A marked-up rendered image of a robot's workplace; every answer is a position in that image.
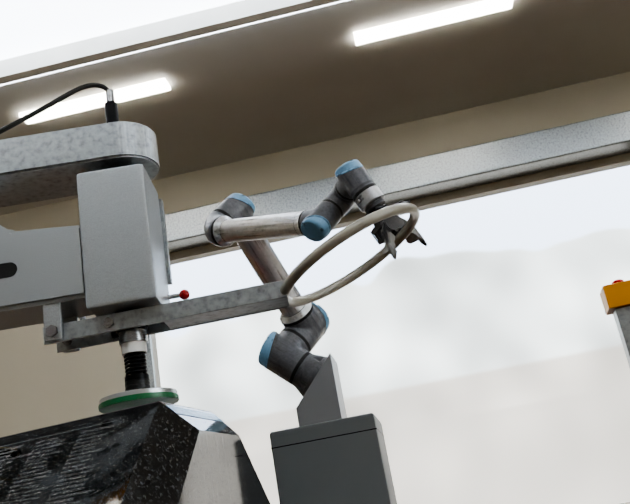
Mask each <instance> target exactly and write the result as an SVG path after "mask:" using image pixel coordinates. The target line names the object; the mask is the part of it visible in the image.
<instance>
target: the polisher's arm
mask: <svg viewBox="0 0 630 504"><path fill-rule="evenodd" d="M90 315H94V314H93V313H92V312H90V311H89V310H88V309H87V307H86V300H85V287H84V274H83V261H82V247H81V234H80V225H76V226H66V227H55V228H45V229H34V230H24V231H14V230H12V229H11V230H7V229H6V228H4V227H2V226H1V225H0V330H6V329H12V328H18V327H24V326H30V325H36V324H42V323H43V324H44V341H45V342H51V341H57V340H62V339H63V326H62V323H68V322H73V321H78V317H84V316H90ZM50 325H53V326H56V327H57V331H58V333H57V334H56V335H55V336H53V337H51V336H48V335H46V328H47V327H48V326H50Z"/></svg>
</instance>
